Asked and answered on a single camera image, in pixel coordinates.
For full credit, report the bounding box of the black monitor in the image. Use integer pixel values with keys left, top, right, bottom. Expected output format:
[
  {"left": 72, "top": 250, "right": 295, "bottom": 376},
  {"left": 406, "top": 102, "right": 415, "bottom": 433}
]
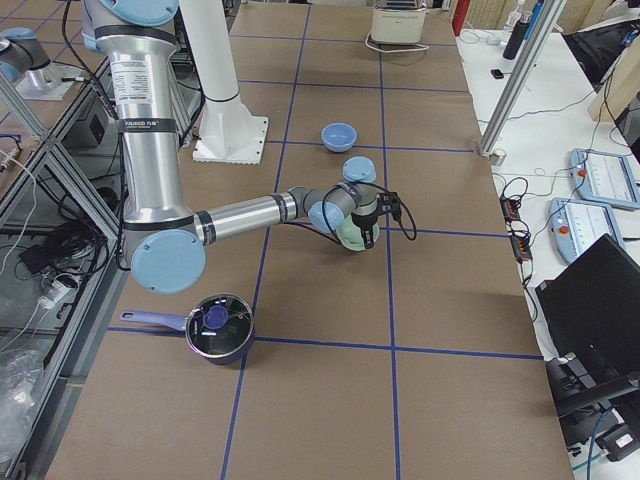
[{"left": 536, "top": 234, "right": 639, "bottom": 374}]

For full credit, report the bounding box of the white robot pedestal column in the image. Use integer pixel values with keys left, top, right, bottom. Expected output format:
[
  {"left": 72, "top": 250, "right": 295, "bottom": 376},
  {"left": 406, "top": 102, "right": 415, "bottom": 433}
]
[{"left": 179, "top": 0, "right": 268, "bottom": 165}]

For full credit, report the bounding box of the blue teach pendant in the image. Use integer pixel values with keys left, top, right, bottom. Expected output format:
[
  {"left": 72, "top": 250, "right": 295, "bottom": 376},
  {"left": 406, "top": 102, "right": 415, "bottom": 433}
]
[
  {"left": 568, "top": 148, "right": 639, "bottom": 210},
  {"left": 549, "top": 197, "right": 625, "bottom": 264}
]

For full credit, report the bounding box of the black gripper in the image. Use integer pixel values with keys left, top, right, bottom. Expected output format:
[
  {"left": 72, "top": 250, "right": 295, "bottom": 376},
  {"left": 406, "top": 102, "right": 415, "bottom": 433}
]
[{"left": 351, "top": 213, "right": 379, "bottom": 250}]

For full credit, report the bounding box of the cream chrome toaster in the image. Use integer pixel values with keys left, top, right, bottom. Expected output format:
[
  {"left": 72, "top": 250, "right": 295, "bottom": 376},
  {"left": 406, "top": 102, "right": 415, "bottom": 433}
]
[{"left": 369, "top": 0, "right": 427, "bottom": 45}]

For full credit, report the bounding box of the white toaster power cord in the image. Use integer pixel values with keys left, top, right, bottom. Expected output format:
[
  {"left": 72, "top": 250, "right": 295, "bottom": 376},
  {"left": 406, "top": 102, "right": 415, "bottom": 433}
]
[{"left": 364, "top": 30, "right": 431, "bottom": 54}]

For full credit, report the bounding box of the black water bottle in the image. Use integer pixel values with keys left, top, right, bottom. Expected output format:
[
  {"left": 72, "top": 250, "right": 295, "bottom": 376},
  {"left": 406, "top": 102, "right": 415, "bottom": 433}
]
[{"left": 503, "top": 13, "right": 531, "bottom": 60}]

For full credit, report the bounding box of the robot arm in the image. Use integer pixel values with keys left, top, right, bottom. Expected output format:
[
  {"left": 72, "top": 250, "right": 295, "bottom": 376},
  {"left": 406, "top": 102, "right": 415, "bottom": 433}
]
[{"left": 83, "top": 1, "right": 381, "bottom": 294}]

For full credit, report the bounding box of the blue teach pendant near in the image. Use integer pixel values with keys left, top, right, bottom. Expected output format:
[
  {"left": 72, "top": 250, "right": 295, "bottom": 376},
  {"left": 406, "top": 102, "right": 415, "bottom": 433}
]
[{"left": 549, "top": 197, "right": 625, "bottom": 264}]

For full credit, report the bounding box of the clear plastic bag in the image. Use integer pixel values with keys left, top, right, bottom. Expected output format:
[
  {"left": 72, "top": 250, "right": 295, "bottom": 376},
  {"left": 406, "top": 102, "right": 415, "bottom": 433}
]
[{"left": 1, "top": 349, "right": 44, "bottom": 462}]

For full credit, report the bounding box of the black orange power strip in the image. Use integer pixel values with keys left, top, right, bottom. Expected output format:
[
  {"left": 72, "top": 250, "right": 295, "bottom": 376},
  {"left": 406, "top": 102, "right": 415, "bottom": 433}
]
[{"left": 500, "top": 196, "right": 533, "bottom": 264}]

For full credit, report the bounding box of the aluminium frame post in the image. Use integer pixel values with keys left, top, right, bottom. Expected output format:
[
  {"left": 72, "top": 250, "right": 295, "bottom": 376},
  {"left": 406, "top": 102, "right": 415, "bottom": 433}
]
[{"left": 478, "top": 0, "right": 566, "bottom": 157}]

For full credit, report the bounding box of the blue teach pendant far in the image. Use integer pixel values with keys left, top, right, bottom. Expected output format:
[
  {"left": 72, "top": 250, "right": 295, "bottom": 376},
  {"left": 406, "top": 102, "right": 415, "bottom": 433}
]
[{"left": 568, "top": 148, "right": 639, "bottom": 210}]

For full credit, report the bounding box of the green bowl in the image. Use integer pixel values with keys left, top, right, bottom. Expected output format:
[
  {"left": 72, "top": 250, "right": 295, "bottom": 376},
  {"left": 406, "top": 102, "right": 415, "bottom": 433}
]
[{"left": 336, "top": 217, "right": 380, "bottom": 252}]

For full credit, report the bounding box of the blue bowl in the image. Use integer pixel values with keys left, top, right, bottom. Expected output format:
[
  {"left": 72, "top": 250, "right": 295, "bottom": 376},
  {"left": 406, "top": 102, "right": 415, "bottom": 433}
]
[{"left": 321, "top": 122, "right": 357, "bottom": 153}]

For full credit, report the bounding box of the dark blue saucepan with lid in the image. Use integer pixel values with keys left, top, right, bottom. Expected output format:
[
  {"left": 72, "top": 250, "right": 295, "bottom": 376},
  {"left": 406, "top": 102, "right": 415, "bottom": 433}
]
[{"left": 119, "top": 293, "right": 255, "bottom": 365}]

